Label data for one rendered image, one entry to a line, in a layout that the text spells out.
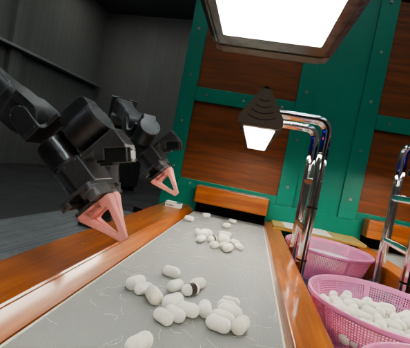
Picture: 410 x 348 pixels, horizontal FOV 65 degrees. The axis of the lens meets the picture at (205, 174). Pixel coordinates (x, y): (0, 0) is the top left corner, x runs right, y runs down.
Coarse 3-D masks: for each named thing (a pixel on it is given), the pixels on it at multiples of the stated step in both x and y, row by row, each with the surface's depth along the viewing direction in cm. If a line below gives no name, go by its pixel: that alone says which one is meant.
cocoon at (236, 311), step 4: (220, 304) 47; (224, 304) 47; (228, 304) 47; (232, 304) 47; (220, 308) 47; (224, 308) 47; (228, 308) 47; (232, 308) 47; (236, 308) 47; (232, 312) 46; (236, 312) 46; (240, 312) 46; (236, 316) 46
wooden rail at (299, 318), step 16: (272, 240) 97; (272, 256) 79; (288, 256) 81; (272, 272) 73; (288, 272) 67; (288, 288) 58; (304, 288) 60; (288, 304) 50; (304, 304) 52; (288, 320) 45; (304, 320) 46; (320, 320) 47; (288, 336) 42; (304, 336) 41; (320, 336) 42
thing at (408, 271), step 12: (408, 144) 88; (408, 156) 88; (396, 168) 89; (396, 180) 88; (396, 192) 88; (396, 204) 88; (384, 228) 89; (384, 240) 88; (384, 252) 89; (408, 252) 74; (384, 264) 89; (408, 264) 74; (408, 276) 74; (408, 288) 73; (396, 300) 75; (396, 312) 74
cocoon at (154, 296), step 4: (148, 288) 48; (152, 288) 48; (156, 288) 48; (148, 292) 47; (152, 292) 47; (156, 292) 47; (160, 292) 47; (148, 296) 47; (152, 296) 46; (156, 296) 46; (160, 296) 47; (148, 300) 47; (152, 300) 46; (156, 300) 46; (160, 300) 47; (152, 304) 47; (156, 304) 47
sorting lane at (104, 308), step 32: (192, 224) 110; (128, 256) 66; (160, 256) 70; (192, 256) 74; (224, 256) 79; (256, 256) 85; (96, 288) 49; (160, 288) 54; (224, 288) 59; (256, 288) 62; (64, 320) 39; (96, 320) 40; (128, 320) 42; (192, 320) 45; (256, 320) 48
